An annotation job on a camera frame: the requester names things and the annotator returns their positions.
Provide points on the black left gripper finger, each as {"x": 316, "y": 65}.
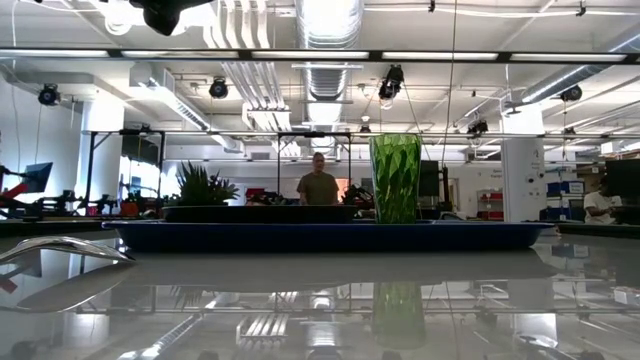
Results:
{"x": 162, "y": 21}

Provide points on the black round plate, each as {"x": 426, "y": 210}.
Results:
{"x": 260, "y": 214}

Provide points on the green faceted plastic cup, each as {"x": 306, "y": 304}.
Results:
{"x": 395, "y": 175}

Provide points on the black background robot arm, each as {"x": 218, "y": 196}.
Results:
{"x": 357, "y": 194}

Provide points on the blue plastic tray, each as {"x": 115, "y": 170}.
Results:
{"x": 325, "y": 237}

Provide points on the black bar with light strips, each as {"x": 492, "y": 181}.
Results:
{"x": 245, "y": 55}

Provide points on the black ceiling spotlight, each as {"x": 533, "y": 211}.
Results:
{"x": 49, "y": 95}
{"x": 571, "y": 93}
{"x": 477, "y": 127}
{"x": 218, "y": 90}
{"x": 391, "y": 82}

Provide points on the white column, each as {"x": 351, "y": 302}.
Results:
{"x": 522, "y": 170}
{"x": 102, "y": 150}

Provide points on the small potted green plant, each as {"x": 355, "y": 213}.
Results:
{"x": 200, "y": 190}

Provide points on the tilted computer monitor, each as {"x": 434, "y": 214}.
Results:
{"x": 39, "y": 176}

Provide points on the person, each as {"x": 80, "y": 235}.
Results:
{"x": 597, "y": 205}
{"x": 318, "y": 190}

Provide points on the shelf with red bins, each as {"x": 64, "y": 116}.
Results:
{"x": 492, "y": 196}

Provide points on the blue storage bins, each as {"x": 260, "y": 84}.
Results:
{"x": 555, "y": 189}

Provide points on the large black monitor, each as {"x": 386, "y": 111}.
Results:
{"x": 622, "y": 177}

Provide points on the white rectangular air duct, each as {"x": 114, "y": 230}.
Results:
{"x": 165, "y": 95}

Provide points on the silver ventilation duct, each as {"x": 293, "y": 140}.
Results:
{"x": 327, "y": 30}

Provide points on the black frame workstation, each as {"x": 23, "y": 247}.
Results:
{"x": 314, "y": 134}
{"x": 142, "y": 150}

